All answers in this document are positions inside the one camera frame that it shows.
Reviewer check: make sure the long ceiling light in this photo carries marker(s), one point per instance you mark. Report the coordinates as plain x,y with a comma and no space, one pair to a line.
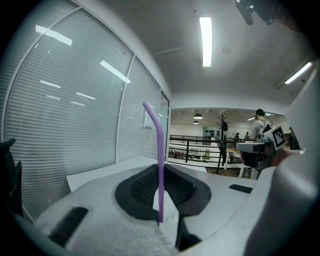
298,73
206,41

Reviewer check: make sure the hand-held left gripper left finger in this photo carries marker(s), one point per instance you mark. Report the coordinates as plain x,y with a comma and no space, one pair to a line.
100,197

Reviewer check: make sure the black head-worn camera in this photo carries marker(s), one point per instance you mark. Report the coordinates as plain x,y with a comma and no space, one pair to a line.
252,10

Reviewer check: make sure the white paper sheet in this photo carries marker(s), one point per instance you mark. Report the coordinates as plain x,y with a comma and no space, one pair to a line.
148,117

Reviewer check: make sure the black coat rack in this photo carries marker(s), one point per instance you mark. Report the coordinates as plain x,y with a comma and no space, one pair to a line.
222,130

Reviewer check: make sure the thin translucent rod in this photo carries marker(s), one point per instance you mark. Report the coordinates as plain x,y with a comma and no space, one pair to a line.
160,150

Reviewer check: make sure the white square table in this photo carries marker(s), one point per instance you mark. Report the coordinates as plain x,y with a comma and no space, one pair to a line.
100,175

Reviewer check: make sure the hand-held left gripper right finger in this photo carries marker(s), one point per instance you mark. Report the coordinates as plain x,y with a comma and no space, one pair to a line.
220,202

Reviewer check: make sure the person's right forearm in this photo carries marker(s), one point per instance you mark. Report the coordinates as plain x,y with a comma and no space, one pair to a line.
286,156

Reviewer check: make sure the black office chair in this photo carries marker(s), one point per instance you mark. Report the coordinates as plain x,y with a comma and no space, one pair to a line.
10,175

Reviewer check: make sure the black metal railing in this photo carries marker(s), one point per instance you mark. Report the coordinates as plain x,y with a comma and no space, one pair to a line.
195,147

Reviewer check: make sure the wooden desk with white frame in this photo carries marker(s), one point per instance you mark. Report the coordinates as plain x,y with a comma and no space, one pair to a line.
235,155

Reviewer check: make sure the person's face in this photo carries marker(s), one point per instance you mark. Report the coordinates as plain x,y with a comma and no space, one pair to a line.
290,15

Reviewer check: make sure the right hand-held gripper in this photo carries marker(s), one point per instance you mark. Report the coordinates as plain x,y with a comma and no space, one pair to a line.
271,140

